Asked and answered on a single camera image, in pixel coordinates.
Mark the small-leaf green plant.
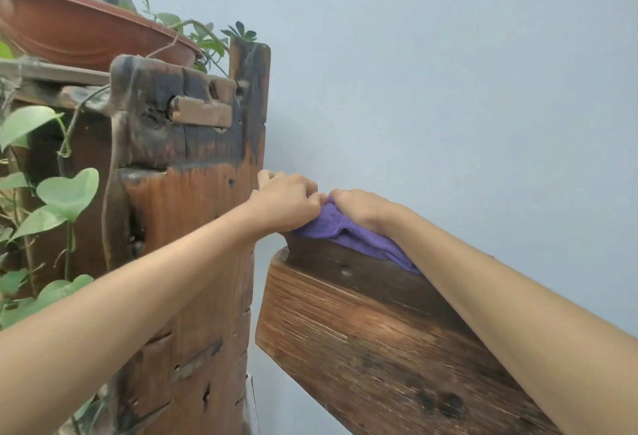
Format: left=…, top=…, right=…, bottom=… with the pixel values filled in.
left=142, top=0, right=259, bottom=74

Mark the terracotta plant pot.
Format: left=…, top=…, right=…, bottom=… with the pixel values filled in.
left=0, top=0, right=203, bottom=72

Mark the rustic wooden armchair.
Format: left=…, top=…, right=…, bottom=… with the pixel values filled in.
left=255, top=230, right=564, bottom=435

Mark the person's left forearm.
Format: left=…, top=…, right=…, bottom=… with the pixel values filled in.
left=0, top=200, right=280, bottom=435

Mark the person's right forearm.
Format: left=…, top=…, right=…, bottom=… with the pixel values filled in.
left=383, top=205, right=638, bottom=435

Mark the person's right hand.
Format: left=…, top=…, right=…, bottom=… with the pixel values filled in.
left=328, top=188, right=415, bottom=236

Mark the purple microfibre cloth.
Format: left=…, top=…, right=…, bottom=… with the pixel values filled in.
left=291, top=195, right=423, bottom=276

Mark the person's left hand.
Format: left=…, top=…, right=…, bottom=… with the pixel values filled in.
left=247, top=169, right=330, bottom=235

